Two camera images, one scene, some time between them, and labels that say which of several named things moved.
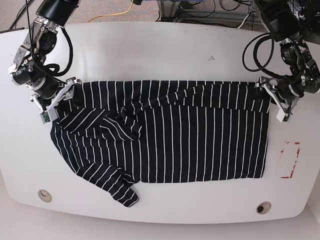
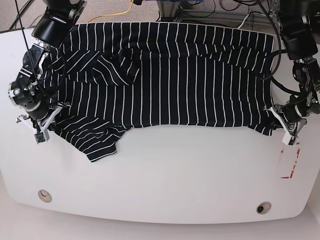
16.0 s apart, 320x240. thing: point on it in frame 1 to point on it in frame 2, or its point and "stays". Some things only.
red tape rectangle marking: [282, 150] stays
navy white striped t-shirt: [119, 134] to [106, 77]
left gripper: [49, 114] to [40, 126]
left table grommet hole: [45, 195] stays
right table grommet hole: [263, 207] stays
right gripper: [284, 97] to [290, 130]
